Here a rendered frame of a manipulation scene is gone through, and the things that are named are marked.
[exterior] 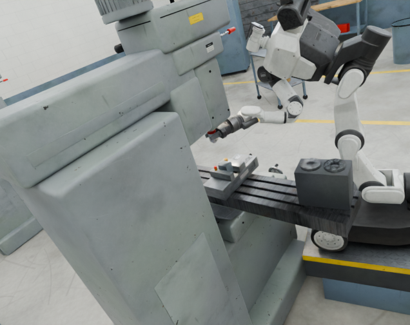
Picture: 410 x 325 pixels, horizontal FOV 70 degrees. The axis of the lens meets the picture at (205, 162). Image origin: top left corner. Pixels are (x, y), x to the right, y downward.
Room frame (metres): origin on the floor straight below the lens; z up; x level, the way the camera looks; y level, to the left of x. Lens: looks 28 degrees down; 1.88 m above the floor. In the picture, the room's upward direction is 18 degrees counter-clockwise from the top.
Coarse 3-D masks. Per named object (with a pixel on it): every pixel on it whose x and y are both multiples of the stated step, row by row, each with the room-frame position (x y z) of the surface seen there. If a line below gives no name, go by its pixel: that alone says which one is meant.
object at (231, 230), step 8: (272, 176) 1.48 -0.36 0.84; (232, 208) 1.30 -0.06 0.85; (240, 216) 1.23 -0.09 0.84; (248, 216) 1.26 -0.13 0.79; (224, 224) 1.20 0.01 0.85; (232, 224) 1.18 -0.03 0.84; (240, 224) 1.21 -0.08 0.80; (248, 224) 1.25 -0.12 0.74; (224, 232) 1.20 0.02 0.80; (232, 232) 1.16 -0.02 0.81; (240, 232) 1.20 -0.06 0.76; (232, 240) 1.17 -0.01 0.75
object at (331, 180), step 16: (304, 160) 1.12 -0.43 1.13; (320, 160) 1.10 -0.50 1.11; (336, 160) 1.04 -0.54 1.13; (304, 176) 1.04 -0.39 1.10; (320, 176) 1.00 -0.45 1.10; (336, 176) 0.96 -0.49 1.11; (352, 176) 1.01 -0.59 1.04; (304, 192) 1.05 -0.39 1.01; (320, 192) 1.00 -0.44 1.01; (336, 192) 0.96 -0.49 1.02; (352, 192) 0.99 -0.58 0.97; (336, 208) 0.97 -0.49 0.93
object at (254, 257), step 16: (256, 224) 1.31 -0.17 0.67; (272, 224) 1.42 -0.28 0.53; (288, 224) 1.55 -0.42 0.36; (224, 240) 1.21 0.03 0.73; (240, 240) 1.20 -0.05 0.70; (256, 240) 1.29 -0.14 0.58; (272, 240) 1.39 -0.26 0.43; (288, 240) 1.52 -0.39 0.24; (240, 256) 1.17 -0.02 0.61; (256, 256) 1.26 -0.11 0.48; (272, 256) 1.36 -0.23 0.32; (240, 272) 1.15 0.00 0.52; (256, 272) 1.23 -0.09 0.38; (272, 272) 1.34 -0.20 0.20; (240, 288) 1.12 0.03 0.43; (256, 288) 1.20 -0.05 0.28
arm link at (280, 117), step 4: (268, 112) 1.50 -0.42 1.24; (272, 112) 1.49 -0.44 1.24; (276, 112) 1.48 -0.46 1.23; (280, 112) 1.48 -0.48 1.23; (284, 112) 1.48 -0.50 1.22; (288, 112) 1.44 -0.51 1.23; (268, 116) 1.48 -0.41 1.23; (272, 116) 1.47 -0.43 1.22; (276, 116) 1.47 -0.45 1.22; (280, 116) 1.46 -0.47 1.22; (284, 116) 1.46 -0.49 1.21; (288, 116) 1.43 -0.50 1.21; (292, 116) 1.43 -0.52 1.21; (296, 116) 1.42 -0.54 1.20; (268, 120) 1.47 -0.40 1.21; (272, 120) 1.47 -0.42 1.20; (276, 120) 1.46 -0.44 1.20; (280, 120) 1.45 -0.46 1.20; (284, 120) 1.45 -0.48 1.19; (288, 120) 1.45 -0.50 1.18; (292, 120) 1.44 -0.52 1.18
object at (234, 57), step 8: (232, 0) 7.20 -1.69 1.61; (232, 8) 7.20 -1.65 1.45; (232, 16) 7.22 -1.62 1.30; (240, 16) 7.63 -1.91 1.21; (232, 24) 7.24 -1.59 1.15; (240, 24) 7.49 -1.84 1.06; (232, 32) 7.26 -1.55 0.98; (240, 32) 7.33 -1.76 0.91; (224, 40) 7.36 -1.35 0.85; (232, 40) 7.27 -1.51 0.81; (240, 40) 7.19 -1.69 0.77; (224, 48) 7.38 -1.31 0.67; (232, 48) 7.29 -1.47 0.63; (240, 48) 7.21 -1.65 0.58; (216, 56) 7.49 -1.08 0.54; (224, 56) 7.40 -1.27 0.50; (232, 56) 7.31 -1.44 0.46; (240, 56) 7.22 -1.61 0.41; (248, 56) 7.59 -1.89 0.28; (224, 64) 7.42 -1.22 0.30; (232, 64) 7.33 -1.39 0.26; (240, 64) 7.24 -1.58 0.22; (248, 64) 7.42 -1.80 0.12; (224, 72) 7.44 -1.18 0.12
